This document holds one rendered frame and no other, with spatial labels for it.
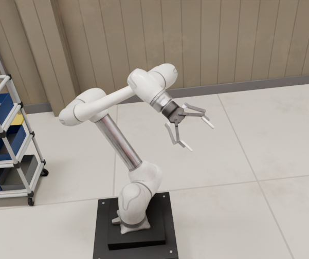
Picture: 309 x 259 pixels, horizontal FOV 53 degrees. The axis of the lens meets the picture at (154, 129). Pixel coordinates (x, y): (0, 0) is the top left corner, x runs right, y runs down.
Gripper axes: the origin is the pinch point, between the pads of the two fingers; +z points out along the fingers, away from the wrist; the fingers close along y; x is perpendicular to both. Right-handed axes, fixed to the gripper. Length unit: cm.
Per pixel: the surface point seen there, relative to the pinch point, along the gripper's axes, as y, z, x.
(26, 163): -98, -90, 137
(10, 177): -112, -88, 127
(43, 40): -9, -171, 162
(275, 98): 126, 40, 217
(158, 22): 86, -104, 172
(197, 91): 75, -31, 229
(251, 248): -19, 79, 86
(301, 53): 182, 27, 208
